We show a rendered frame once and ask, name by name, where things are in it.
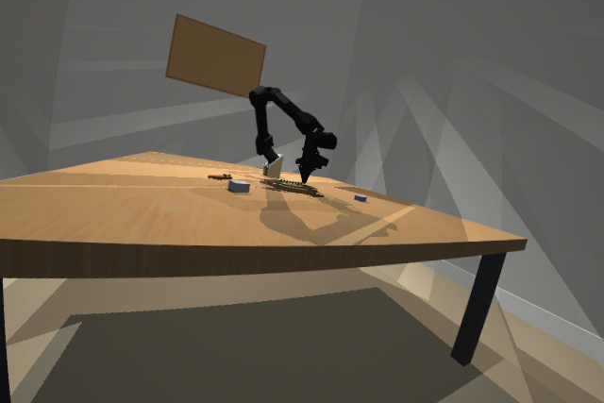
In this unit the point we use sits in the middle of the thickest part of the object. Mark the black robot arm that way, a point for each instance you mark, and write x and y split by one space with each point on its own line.
304 121

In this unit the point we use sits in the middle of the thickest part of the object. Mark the white cube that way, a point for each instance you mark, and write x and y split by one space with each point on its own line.
239 186

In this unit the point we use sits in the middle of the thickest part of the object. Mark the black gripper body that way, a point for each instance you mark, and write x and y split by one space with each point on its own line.
308 158

